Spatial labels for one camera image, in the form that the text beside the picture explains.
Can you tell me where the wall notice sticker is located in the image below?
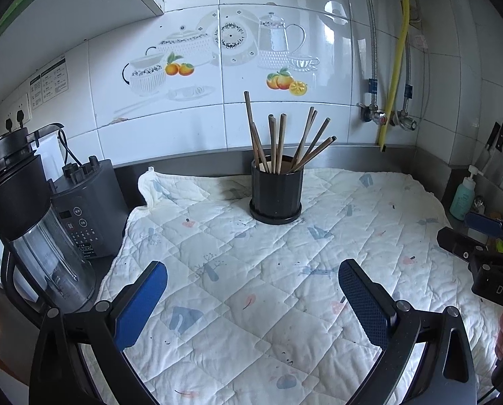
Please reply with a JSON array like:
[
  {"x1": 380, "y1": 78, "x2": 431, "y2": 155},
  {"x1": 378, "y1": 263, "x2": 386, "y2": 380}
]
[{"x1": 27, "y1": 54, "x2": 71, "y2": 110}]

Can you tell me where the dark grey blender base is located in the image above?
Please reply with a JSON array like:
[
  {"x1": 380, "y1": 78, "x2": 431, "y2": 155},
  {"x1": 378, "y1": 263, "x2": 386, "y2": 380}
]
[{"x1": 49, "y1": 156, "x2": 130, "y2": 260}]

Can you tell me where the glass blender jar black lid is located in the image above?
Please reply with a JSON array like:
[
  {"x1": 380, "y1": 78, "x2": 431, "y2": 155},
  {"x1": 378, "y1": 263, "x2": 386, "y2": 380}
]
[{"x1": 0, "y1": 123, "x2": 97, "y2": 317}]

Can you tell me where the black power cable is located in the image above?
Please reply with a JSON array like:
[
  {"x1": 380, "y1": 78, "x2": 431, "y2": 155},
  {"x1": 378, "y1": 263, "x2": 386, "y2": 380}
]
[{"x1": 56, "y1": 129, "x2": 83, "y2": 167}]

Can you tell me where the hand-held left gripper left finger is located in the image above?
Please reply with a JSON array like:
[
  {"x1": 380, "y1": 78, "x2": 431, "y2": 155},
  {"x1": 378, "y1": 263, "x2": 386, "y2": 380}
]
[{"x1": 30, "y1": 261, "x2": 168, "y2": 405}]

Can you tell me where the bunch of brown chopsticks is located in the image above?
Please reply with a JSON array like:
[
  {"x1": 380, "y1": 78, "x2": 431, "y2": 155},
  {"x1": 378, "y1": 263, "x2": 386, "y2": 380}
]
[{"x1": 244, "y1": 90, "x2": 337, "y2": 174}]

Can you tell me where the teal soap pump bottle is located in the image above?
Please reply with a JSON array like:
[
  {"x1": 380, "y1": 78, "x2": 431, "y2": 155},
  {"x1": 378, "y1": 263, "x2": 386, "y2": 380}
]
[{"x1": 450, "y1": 164, "x2": 480, "y2": 221}]

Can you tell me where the braided metal hose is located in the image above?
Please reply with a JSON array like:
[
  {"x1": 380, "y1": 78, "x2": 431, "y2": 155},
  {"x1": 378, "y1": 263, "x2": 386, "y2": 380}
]
[
  {"x1": 403, "y1": 21, "x2": 413, "y2": 114},
  {"x1": 348, "y1": 0, "x2": 379, "y2": 110}
]

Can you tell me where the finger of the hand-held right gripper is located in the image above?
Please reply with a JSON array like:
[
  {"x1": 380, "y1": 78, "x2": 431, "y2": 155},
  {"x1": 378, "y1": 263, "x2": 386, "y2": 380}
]
[
  {"x1": 466, "y1": 212, "x2": 503, "y2": 240},
  {"x1": 437, "y1": 227, "x2": 488, "y2": 262}
]

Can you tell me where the metal water valve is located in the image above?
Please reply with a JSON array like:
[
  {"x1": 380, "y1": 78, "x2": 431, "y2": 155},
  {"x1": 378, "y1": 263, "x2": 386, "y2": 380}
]
[
  {"x1": 389, "y1": 86, "x2": 419, "y2": 132},
  {"x1": 357, "y1": 79, "x2": 389, "y2": 125}
]

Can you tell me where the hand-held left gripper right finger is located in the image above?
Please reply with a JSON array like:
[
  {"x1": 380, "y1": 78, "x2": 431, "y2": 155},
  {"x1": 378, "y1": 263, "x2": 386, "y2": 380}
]
[{"x1": 338, "y1": 259, "x2": 478, "y2": 405}]

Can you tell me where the black handled kitchen knife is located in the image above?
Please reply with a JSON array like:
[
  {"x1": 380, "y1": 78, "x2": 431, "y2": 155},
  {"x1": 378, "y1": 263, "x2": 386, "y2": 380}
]
[{"x1": 475, "y1": 121, "x2": 501, "y2": 178}]

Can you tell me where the white quilted printed blanket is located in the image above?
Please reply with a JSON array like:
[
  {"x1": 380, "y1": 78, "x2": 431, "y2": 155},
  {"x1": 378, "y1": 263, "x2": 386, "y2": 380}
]
[{"x1": 95, "y1": 166, "x2": 503, "y2": 405}]

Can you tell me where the white wall socket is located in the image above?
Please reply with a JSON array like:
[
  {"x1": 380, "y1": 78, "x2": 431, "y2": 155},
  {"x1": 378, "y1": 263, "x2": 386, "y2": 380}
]
[{"x1": 3, "y1": 95, "x2": 33, "y2": 132}]

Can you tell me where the yellow gas pipe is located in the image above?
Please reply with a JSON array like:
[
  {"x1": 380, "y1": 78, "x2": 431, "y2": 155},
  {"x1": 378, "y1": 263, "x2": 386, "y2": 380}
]
[{"x1": 377, "y1": 0, "x2": 412, "y2": 153}]

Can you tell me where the black ribbed utensil holder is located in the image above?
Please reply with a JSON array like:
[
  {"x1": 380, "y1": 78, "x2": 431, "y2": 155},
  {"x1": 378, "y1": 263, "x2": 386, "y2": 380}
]
[{"x1": 249, "y1": 157, "x2": 305, "y2": 225}]

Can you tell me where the white plastic board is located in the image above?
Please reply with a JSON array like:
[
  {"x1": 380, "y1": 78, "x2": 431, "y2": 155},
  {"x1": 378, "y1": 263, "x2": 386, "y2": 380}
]
[{"x1": 34, "y1": 135, "x2": 71, "y2": 182}]

